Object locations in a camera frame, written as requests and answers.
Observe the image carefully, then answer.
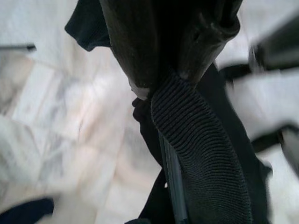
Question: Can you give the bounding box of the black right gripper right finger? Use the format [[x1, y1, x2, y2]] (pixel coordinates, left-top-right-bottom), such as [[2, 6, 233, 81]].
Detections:
[[163, 0, 241, 82]]

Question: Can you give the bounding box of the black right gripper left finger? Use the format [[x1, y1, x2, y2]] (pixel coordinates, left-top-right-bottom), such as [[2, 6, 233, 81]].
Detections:
[[99, 0, 173, 94]]

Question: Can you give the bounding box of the black shirt with green logo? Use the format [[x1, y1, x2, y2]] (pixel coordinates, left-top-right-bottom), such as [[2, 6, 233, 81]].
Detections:
[[64, 0, 274, 224]]

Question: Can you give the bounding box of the silver metal clothes rack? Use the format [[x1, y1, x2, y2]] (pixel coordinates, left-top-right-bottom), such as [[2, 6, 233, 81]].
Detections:
[[0, 43, 36, 51]]

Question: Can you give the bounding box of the navy shirt with red collar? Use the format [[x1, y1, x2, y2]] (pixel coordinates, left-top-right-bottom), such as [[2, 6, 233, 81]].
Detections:
[[0, 198, 55, 224]]

